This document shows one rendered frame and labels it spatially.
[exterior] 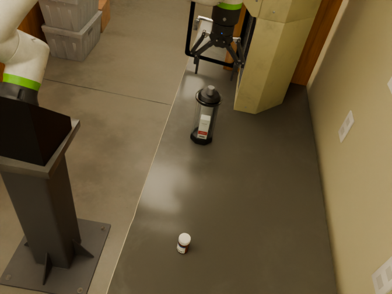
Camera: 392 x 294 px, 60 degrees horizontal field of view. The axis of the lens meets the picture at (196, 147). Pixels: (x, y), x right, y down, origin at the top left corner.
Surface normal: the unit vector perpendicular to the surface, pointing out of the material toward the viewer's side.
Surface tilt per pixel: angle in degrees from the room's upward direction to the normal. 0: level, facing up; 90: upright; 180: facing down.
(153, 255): 0
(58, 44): 96
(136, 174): 0
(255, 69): 90
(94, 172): 0
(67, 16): 95
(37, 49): 72
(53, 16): 95
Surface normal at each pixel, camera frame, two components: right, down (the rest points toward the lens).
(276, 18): -0.15, 0.67
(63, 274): 0.14, -0.71
